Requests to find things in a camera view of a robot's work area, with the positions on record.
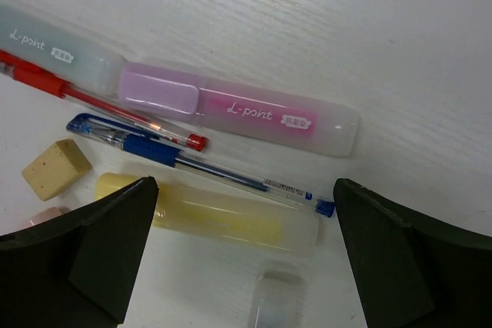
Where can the green highlighter marker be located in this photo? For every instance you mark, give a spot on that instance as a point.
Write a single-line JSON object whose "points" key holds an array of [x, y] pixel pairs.
{"points": [[74, 58]]}

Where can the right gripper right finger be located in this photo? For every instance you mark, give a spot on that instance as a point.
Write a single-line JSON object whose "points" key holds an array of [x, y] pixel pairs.
{"points": [[412, 270]]}

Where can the pink white stapler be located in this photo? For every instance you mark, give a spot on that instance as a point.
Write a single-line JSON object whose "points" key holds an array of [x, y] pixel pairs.
{"points": [[46, 215]]}

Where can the pink purple highlighter marker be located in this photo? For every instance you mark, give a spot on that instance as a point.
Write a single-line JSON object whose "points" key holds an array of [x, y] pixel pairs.
{"points": [[293, 121]]}

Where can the tan eraser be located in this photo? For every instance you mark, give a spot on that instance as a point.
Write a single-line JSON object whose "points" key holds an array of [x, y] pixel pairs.
{"points": [[56, 169]]}

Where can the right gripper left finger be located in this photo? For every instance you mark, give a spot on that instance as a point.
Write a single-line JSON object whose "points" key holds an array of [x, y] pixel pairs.
{"points": [[78, 269]]}

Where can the blue gel pen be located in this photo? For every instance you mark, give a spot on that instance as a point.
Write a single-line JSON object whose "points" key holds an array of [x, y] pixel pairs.
{"points": [[142, 143]]}

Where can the red gel pen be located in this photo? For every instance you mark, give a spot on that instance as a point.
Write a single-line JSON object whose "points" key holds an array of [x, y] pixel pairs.
{"points": [[38, 78]]}

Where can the yellow highlighter marker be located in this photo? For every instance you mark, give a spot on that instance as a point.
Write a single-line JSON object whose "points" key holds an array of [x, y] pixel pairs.
{"points": [[236, 219]]}

